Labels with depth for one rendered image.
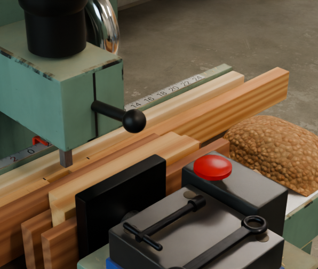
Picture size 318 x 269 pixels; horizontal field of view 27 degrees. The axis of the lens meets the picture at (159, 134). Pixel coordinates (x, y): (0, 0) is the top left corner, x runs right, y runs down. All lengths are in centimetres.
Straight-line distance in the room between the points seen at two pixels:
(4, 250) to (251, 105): 37
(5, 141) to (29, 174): 20
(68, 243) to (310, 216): 28
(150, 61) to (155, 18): 56
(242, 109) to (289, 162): 13
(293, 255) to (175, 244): 11
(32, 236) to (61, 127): 9
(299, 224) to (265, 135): 11
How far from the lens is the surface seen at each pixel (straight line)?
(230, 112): 80
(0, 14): 66
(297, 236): 71
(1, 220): 60
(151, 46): 332
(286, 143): 73
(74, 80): 55
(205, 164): 51
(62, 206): 56
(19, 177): 64
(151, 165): 56
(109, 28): 73
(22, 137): 85
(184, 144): 64
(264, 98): 85
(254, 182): 52
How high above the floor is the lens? 130
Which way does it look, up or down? 31 degrees down
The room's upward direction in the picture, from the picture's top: straight up
